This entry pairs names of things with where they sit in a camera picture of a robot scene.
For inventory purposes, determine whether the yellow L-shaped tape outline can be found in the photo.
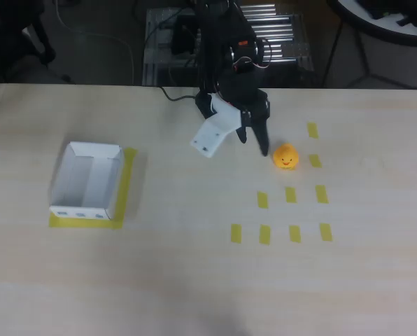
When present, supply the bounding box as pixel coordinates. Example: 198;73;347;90
48;147;139;231

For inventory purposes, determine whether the metal roller conveyor rack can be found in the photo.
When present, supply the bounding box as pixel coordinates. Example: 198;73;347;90
143;3;314;87

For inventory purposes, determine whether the round white table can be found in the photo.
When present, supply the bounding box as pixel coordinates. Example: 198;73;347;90
325;0;417;88

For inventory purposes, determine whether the red white servo wire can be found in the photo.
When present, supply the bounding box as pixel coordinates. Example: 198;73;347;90
229;38;273;73

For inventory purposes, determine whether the white cardboard box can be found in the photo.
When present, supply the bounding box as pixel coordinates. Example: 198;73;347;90
49;141;122;221

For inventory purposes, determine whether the black power cable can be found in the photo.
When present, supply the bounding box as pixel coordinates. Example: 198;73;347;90
159;85;199;104

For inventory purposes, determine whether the yellow rubber duck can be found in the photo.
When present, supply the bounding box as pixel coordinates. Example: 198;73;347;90
272;142;300;172

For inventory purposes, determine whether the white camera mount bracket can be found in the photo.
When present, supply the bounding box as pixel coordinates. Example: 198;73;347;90
190;93;243;160

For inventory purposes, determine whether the white floor cable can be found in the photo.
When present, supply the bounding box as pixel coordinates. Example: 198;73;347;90
54;0;136;85

